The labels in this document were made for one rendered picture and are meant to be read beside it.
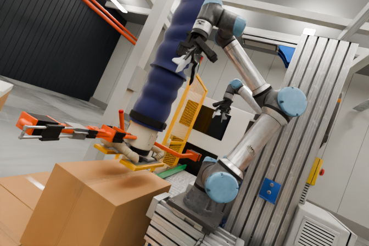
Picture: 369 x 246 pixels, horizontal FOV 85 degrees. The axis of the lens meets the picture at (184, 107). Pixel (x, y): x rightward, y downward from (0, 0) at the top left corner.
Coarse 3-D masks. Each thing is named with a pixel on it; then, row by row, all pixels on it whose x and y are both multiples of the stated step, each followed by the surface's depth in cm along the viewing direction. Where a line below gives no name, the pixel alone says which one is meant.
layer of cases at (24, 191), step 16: (16, 176) 143; (32, 176) 151; (48, 176) 160; (0, 192) 121; (16, 192) 127; (32, 192) 133; (0, 208) 109; (16, 208) 114; (32, 208) 119; (0, 224) 100; (16, 224) 104; (0, 240) 92; (16, 240) 95
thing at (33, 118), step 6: (24, 114) 62; (30, 114) 62; (36, 114) 65; (18, 120) 62; (30, 120) 60; (36, 120) 60; (42, 120) 61; (48, 120) 64; (54, 120) 67; (18, 126) 61; (30, 132) 59; (36, 132) 61
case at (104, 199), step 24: (72, 168) 99; (96, 168) 111; (120, 168) 126; (48, 192) 95; (72, 192) 91; (96, 192) 87; (120, 192) 95; (144, 192) 107; (168, 192) 137; (48, 216) 92; (72, 216) 88; (96, 216) 84; (120, 216) 89; (144, 216) 114; (24, 240) 94; (48, 240) 90; (72, 240) 86; (96, 240) 82; (120, 240) 97; (144, 240) 129
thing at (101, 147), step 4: (96, 144) 109; (100, 144) 110; (100, 148) 107; (104, 148) 108; (108, 148) 109; (112, 148) 112; (116, 148) 115; (104, 152) 106; (108, 152) 106; (112, 152) 109
